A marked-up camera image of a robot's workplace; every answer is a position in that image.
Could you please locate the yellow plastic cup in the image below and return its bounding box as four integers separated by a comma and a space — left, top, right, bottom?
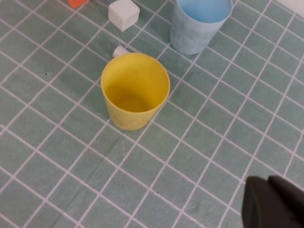
100, 52, 171, 131

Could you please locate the light blue plastic cup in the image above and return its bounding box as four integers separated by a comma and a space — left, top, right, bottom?
169, 0, 233, 55

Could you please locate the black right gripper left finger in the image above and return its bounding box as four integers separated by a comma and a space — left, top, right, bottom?
241, 176, 297, 228

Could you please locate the green white glue stick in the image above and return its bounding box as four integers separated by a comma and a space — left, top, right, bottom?
113, 45, 131, 58

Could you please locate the orange cube block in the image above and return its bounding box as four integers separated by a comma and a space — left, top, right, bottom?
66, 0, 90, 10

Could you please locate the green checked tablecloth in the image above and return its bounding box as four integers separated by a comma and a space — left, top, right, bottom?
0, 0, 304, 228

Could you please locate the white cube block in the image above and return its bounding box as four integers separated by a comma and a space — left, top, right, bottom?
108, 0, 141, 32

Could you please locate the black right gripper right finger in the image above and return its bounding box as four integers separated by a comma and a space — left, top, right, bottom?
267, 175, 304, 228

